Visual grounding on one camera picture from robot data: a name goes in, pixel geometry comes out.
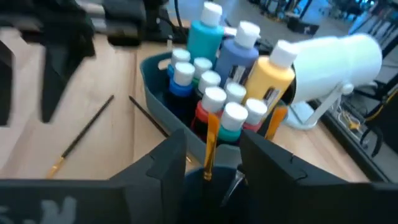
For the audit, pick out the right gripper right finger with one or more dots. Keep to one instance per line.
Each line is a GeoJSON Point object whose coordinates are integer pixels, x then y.
{"type": "Point", "coordinates": [295, 193]}

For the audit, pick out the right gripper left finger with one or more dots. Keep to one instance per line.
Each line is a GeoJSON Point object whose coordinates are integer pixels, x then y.
{"type": "Point", "coordinates": [155, 193]}

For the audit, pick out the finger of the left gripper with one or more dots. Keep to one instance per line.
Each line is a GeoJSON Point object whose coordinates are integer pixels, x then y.
{"type": "Point", "coordinates": [59, 81]}
{"type": "Point", "coordinates": [6, 84]}

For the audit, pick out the dark blue plastic cup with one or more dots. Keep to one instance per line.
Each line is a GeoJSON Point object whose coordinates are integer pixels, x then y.
{"type": "Point", "coordinates": [199, 202]}

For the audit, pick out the thick black paintbrush gold bristles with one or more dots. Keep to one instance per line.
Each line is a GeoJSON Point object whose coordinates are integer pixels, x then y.
{"type": "Point", "coordinates": [81, 133]}

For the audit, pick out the long paintbrush copper ferrule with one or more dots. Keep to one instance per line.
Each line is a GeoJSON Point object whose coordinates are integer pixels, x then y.
{"type": "Point", "coordinates": [211, 146]}

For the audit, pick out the black paintbrush gold ferrule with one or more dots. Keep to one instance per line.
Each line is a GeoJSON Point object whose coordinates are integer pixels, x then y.
{"type": "Point", "coordinates": [149, 116]}

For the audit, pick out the small red paint bottle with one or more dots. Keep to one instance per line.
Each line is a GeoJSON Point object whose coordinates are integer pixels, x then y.
{"type": "Point", "coordinates": [214, 99]}
{"type": "Point", "coordinates": [255, 110]}

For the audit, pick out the teal plastic bin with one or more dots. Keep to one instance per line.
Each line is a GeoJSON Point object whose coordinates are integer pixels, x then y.
{"type": "Point", "coordinates": [155, 93]}

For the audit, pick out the small blue paint bottle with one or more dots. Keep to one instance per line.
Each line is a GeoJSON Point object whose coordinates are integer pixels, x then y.
{"type": "Point", "coordinates": [180, 56]}
{"type": "Point", "coordinates": [182, 90]}

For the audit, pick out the large yellow paint bottle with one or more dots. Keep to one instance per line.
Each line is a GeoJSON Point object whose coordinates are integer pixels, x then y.
{"type": "Point", "coordinates": [267, 77]}

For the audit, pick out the small green paint bottle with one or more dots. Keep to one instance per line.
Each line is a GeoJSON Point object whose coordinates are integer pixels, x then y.
{"type": "Point", "coordinates": [202, 65]}

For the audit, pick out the large turquoise paint bottle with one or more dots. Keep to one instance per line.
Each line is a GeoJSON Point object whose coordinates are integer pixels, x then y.
{"type": "Point", "coordinates": [203, 37]}

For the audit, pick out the large periwinkle paint bottle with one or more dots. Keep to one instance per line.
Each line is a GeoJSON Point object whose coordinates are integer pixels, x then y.
{"type": "Point", "coordinates": [236, 59]}

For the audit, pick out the black aluminium table frame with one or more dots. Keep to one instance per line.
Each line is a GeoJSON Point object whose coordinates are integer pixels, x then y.
{"type": "Point", "coordinates": [348, 146]}

